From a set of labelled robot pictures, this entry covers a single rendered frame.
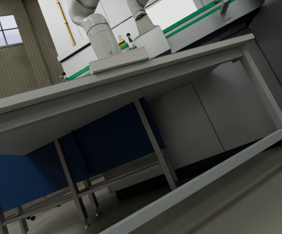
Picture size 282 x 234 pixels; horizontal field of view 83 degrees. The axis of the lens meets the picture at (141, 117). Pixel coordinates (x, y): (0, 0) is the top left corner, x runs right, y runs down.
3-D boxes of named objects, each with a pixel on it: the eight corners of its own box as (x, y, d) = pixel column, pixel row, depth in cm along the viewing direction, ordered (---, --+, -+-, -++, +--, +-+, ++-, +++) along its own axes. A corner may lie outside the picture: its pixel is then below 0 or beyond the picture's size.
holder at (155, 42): (173, 65, 115) (164, 47, 117) (170, 48, 89) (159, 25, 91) (152, 76, 119) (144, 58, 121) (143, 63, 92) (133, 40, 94)
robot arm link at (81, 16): (92, 22, 68) (70, -26, 70) (80, 49, 82) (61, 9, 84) (115, 24, 76) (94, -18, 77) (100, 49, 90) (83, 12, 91)
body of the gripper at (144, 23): (149, 17, 104) (156, 31, 102) (136, 26, 106) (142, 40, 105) (146, 9, 96) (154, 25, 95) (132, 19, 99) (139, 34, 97)
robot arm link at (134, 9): (149, 10, 101) (140, 22, 107) (141, -7, 103) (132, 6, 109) (140, 6, 95) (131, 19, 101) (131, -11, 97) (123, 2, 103)
